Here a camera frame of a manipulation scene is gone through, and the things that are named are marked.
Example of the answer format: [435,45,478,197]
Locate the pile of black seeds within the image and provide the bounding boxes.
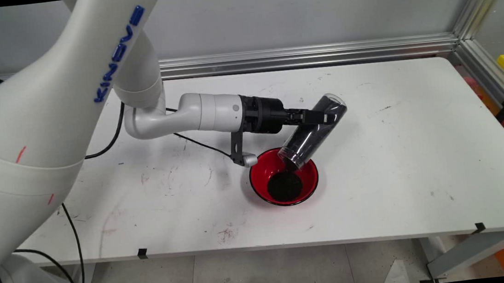
[265,167,305,204]

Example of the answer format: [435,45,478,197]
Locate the long aluminium frame rail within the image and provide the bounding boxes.
[158,30,461,82]

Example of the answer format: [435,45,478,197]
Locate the short aluminium frame rail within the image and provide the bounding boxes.
[450,34,504,154]

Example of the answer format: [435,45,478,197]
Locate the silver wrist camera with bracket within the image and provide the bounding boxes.
[228,130,259,169]

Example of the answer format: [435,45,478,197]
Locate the clear jar of black seeds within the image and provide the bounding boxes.
[272,92,353,172]

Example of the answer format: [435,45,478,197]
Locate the grey table leg beam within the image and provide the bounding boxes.
[418,228,504,281]

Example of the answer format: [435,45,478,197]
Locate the thin black cable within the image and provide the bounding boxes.
[9,201,86,283]

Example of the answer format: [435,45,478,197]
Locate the red bowl with black rim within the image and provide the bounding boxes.
[247,144,322,210]

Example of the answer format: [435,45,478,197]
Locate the thick black cable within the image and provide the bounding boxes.
[80,93,234,172]

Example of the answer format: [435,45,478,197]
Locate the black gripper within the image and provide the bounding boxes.
[238,86,339,137]

